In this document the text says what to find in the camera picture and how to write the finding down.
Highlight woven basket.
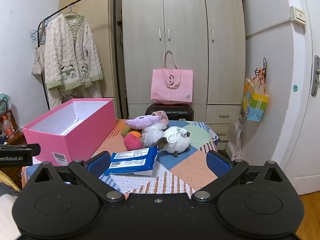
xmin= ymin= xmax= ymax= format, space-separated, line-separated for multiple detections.
xmin=0 ymin=99 xmax=16 ymax=131

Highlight patchwork tablecloth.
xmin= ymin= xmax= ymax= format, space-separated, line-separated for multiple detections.
xmin=21 ymin=119 xmax=222 ymax=201

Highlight pink fuzzy ball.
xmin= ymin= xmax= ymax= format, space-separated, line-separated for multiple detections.
xmin=123 ymin=132 xmax=144 ymax=151

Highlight blue wire hangers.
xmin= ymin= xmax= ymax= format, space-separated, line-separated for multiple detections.
xmin=29 ymin=28 xmax=42 ymax=47

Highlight orange drink bottle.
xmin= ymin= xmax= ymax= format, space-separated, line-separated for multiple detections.
xmin=2 ymin=116 xmax=15 ymax=138

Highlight pink tote bag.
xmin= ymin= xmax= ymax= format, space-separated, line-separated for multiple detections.
xmin=150 ymin=50 xmax=194 ymax=105

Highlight fluffy cream green-trimmed cardigan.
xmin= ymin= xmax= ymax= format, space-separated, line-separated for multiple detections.
xmin=44 ymin=13 xmax=104 ymax=91

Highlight black suitcase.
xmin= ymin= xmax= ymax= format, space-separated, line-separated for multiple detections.
xmin=145 ymin=102 xmax=195 ymax=122

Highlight white sheep plush keychain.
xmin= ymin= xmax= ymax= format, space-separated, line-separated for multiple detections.
xmin=159 ymin=126 xmax=191 ymax=158

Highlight blue tissue pack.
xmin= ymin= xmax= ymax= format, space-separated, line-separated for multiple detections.
xmin=110 ymin=147 xmax=159 ymax=162
xmin=103 ymin=156 xmax=157 ymax=177

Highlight white fluffy garment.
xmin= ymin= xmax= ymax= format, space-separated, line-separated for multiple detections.
xmin=47 ymin=80 xmax=102 ymax=110

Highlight tall beige cabinet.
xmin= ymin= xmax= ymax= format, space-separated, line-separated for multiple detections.
xmin=59 ymin=0 xmax=123 ymax=119

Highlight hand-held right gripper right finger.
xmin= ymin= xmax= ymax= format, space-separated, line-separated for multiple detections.
xmin=191 ymin=150 xmax=296 ymax=203

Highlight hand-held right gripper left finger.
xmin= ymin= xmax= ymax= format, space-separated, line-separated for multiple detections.
xmin=24 ymin=151 xmax=126 ymax=203

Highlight purple plush toy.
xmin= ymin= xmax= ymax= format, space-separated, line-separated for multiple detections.
xmin=124 ymin=115 xmax=163 ymax=130

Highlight beige canvas tote bag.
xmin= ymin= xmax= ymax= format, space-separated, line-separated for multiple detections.
xmin=31 ymin=19 xmax=48 ymax=81

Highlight pink floral scrunchie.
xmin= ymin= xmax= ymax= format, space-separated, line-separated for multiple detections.
xmin=150 ymin=110 xmax=170 ymax=131

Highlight beige light switch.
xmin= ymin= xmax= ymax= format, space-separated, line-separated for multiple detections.
xmin=289 ymin=5 xmax=308 ymax=26

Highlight white mesh bath pouf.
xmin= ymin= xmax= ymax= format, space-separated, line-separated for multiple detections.
xmin=141 ymin=126 xmax=164 ymax=148

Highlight colourful gift bag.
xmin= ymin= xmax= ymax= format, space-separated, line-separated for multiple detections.
xmin=241 ymin=57 xmax=270 ymax=123

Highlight white plastic bag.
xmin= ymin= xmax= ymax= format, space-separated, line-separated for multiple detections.
xmin=233 ymin=114 xmax=245 ymax=161

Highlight light wood wardrobe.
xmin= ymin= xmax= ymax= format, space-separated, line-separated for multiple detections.
xmin=121 ymin=0 xmax=247 ymax=151

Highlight pink cardboard box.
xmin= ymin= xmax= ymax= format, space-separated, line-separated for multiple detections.
xmin=22 ymin=98 xmax=117 ymax=167

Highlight white door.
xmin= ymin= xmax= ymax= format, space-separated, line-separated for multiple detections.
xmin=272 ymin=0 xmax=320 ymax=196

